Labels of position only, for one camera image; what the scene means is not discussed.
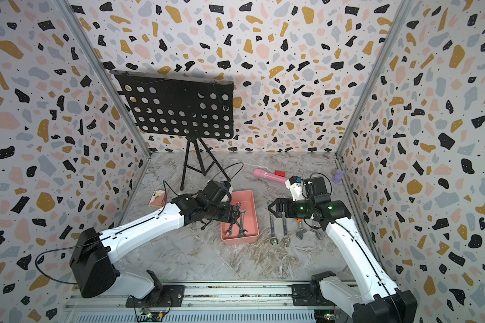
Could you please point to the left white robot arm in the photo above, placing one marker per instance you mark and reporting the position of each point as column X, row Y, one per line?
column 94, row 262

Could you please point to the black perforated music stand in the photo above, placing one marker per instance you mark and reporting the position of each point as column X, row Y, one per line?
column 194, row 108

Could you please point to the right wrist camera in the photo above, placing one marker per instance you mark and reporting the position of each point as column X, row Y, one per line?
column 295, row 185

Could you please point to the playing card box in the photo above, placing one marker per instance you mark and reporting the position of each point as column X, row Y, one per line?
column 158, row 199

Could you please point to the large silver adjustable wrench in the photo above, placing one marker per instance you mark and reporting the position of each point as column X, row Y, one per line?
column 316, row 230

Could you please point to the size 16 combination wrench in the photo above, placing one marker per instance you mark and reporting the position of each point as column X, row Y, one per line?
column 242, row 231

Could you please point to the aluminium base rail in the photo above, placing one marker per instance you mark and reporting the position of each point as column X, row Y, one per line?
column 225, row 301

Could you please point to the size 14 combination wrench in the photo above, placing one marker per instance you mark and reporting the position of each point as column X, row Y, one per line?
column 229, row 231

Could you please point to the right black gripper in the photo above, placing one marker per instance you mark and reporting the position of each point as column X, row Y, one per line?
column 287, row 206

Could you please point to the long open-end wrench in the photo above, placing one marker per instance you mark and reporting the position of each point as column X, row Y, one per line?
column 273, row 239
column 286, row 238

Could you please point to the pink plastic storage box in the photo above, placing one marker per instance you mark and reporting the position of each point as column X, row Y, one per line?
column 243, row 199

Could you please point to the small red block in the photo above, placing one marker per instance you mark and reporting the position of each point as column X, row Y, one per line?
column 280, row 173

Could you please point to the purple toy figure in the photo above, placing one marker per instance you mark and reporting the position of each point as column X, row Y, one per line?
column 337, row 176

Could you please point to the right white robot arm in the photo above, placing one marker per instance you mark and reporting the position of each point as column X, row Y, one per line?
column 377, row 298

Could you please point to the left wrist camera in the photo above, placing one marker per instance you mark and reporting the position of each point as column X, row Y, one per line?
column 226, row 192

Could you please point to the pink toy microphone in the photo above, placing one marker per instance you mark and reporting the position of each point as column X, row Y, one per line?
column 262, row 174

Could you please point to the orange handled adjustable wrench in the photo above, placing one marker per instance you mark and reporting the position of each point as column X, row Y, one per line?
column 300, row 231

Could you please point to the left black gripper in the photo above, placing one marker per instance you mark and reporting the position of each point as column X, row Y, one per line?
column 228, row 217

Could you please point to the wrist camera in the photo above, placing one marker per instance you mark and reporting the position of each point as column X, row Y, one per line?
column 295, row 185
column 226, row 192

